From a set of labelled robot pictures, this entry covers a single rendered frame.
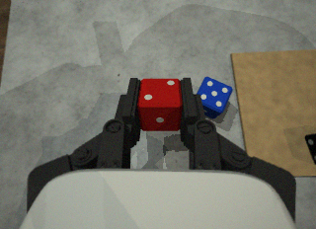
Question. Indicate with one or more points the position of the tan flat mat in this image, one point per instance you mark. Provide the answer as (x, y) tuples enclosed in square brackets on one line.
[(276, 96)]

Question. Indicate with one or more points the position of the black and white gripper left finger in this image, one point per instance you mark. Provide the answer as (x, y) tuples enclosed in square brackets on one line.
[(104, 151)]

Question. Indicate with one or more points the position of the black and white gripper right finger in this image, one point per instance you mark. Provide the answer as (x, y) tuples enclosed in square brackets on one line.
[(209, 150)]

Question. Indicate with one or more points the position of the red die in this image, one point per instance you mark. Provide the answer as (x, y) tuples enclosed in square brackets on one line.
[(160, 104)]

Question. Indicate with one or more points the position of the black die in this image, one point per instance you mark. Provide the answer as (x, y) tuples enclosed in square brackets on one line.
[(311, 142)]

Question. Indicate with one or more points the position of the blue die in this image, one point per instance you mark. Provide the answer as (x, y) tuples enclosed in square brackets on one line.
[(214, 96)]

